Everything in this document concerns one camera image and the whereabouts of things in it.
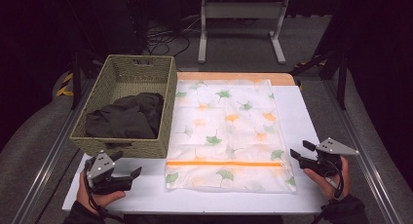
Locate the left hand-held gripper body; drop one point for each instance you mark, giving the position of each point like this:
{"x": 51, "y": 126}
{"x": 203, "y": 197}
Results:
{"x": 101, "y": 167}

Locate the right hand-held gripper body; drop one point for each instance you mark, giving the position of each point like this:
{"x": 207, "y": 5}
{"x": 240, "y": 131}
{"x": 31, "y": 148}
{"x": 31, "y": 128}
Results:
{"x": 328, "y": 152}

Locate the dark cloth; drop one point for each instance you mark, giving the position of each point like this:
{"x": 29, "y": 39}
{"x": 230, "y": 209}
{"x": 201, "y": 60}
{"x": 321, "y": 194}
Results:
{"x": 126, "y": 117}

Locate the leaf print laundry bag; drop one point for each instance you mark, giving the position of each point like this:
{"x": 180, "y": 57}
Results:
{"x": 227, "y": 126}

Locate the green woven basket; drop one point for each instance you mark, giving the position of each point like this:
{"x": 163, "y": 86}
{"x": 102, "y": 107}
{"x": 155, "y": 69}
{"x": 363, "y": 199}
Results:
{"x": 130, "y": 69}

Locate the person's left hand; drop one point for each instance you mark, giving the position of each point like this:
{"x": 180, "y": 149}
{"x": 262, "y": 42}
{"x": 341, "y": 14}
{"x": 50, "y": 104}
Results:
{"x": 97, "y": 199}

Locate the person's right hand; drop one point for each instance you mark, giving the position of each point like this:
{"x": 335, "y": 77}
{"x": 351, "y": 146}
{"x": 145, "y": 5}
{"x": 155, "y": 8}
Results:
{"x": 328, "y": 186}

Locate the white board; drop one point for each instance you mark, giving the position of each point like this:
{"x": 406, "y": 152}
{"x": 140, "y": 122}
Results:
{"x": 305, "y": 120}

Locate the wooden table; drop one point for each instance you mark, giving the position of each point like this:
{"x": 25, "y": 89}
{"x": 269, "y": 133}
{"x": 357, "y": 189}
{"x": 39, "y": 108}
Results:
{"x": 279, "y": 78}

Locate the black metal stand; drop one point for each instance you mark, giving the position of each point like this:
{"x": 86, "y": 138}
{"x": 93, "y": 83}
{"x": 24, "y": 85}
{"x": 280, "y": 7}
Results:
{"x": 76, "y": 78}
{"x": 341, "y": 78}

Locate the yellow black hazard tape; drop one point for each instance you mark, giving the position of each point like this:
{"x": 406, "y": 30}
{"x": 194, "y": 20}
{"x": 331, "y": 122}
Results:
{"x": 65, "y": 87}

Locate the white metal stand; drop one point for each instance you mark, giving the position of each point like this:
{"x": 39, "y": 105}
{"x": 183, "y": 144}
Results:
{"x": 243, "y": 10}

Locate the aluminium rail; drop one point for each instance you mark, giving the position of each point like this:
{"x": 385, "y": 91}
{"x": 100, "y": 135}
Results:
{"x": 48, "y": 159}
{"x": 363, "y": 159}

